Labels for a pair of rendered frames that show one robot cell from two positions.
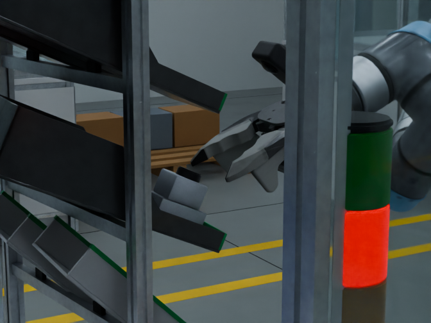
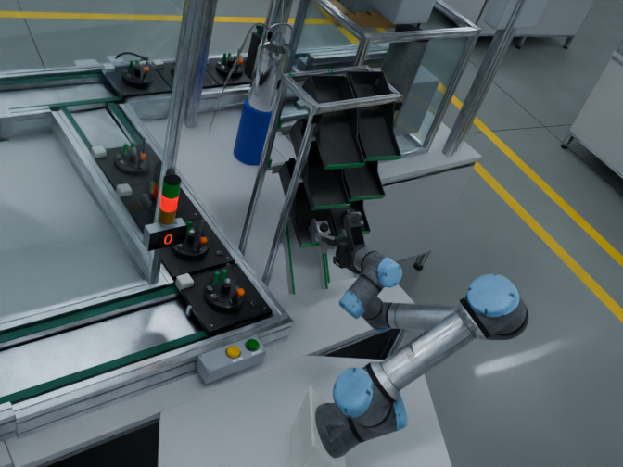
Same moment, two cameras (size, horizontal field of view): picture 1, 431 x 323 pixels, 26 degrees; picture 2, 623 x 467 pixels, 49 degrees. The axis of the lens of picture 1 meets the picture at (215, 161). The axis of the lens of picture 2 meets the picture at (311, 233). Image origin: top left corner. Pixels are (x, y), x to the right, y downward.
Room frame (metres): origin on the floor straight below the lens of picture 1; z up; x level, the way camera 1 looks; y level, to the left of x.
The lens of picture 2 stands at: (0.74, -1.68, 2.64)
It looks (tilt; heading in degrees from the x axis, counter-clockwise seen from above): 39 degrees down; 80
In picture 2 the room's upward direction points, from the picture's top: 19 degrees clockwise
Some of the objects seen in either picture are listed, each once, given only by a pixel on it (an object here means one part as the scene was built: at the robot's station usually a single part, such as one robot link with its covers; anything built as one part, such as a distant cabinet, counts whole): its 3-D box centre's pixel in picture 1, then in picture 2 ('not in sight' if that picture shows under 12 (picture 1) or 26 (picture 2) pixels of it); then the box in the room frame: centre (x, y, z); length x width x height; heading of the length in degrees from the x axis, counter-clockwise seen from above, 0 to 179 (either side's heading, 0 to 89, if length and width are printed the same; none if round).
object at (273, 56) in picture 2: not in sight; (271, 65); (0.81, 0.93, 1.32); 0.14 x 0.14 x 0.38
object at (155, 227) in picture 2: not in sight; (167, 211); (0.59, -0.09, 1.29); 0.12 x 0.05 x 0.25; 37
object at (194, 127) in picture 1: (154, 143); not in sight; (6.57, 0.44, 0.20); 1.20 x 0.80 x 0.41; 120
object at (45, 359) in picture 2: not in sight; (134, 328); (0.56, -0.23, 0.91); 0.84 x 0.28 x 0.10; 37
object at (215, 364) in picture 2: not in sight; (231, 359); (0.87, -0.29, 0.93); 0.21 x 0.07 x 0.06; 37
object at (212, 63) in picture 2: not in sight; (230, 62); (0.63, 1.46, 1.01); 0.24 x 0.24 x 0.13; 37
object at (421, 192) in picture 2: not in sight; (342, 197); (1.37, 1.36, 0.43); 1.11 x 0.68 x 0.86; 37
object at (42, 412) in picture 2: not in sight; (166, 366); (0.68, -0.36, 0.91); 0.89 x 0.06 x 0.11; 37
